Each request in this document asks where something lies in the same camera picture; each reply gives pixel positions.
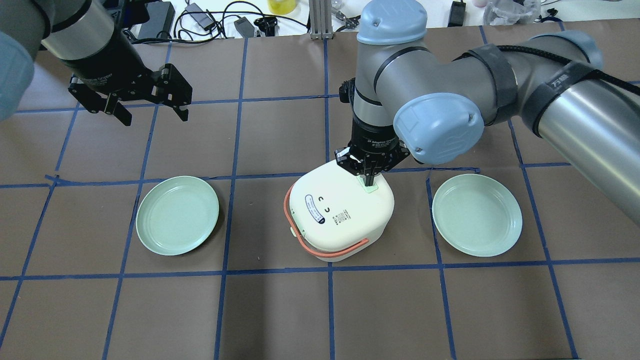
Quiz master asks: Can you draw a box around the green plate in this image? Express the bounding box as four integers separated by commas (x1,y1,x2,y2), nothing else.
135,175,220,256
432,173,523,258

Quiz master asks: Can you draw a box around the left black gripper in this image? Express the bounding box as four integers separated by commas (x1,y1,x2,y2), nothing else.
62,29,193,126

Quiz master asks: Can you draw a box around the aluminium frame post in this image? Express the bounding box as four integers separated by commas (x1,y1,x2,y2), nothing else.
308,0,334,40

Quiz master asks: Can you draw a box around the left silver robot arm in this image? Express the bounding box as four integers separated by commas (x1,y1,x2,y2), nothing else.
0,0,193,126

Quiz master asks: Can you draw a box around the left green plate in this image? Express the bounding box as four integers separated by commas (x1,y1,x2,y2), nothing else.
135,175,220,256

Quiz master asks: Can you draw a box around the right green plate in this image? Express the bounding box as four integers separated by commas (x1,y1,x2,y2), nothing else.
432,173,523,258

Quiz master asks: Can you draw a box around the white rice cooker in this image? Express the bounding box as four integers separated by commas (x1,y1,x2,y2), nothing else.
283,161,394,262

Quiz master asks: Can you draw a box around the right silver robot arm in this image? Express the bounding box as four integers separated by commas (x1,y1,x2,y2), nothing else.
334,0,640,223

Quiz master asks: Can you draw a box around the black power adapter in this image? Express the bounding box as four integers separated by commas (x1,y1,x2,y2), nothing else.
137,1,175,39

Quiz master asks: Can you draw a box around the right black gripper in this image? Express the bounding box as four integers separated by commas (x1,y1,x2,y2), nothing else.
334,117,410,187

